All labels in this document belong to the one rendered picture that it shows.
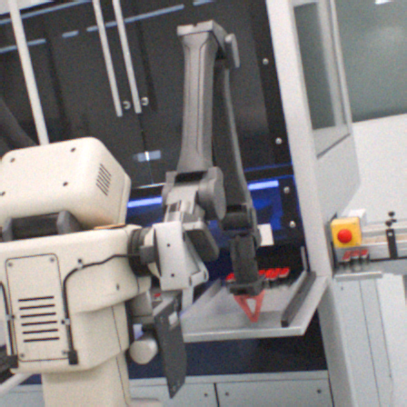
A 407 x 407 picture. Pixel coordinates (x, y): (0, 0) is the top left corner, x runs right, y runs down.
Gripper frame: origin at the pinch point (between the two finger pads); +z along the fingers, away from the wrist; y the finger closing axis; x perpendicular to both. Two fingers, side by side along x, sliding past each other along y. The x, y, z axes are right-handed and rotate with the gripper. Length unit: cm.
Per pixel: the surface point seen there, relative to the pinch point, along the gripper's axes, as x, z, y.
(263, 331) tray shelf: -2.3, 2.7, -1.4
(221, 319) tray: 8.4, -0.2, 0.8
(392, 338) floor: -7, 85, 220
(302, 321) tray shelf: -10.9, 2.2, 2.5
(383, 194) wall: 10, 43, 500
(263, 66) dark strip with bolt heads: -3, -60, 37
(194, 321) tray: 15.2, -0.2, 0.8
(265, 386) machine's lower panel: 12, 33, 39
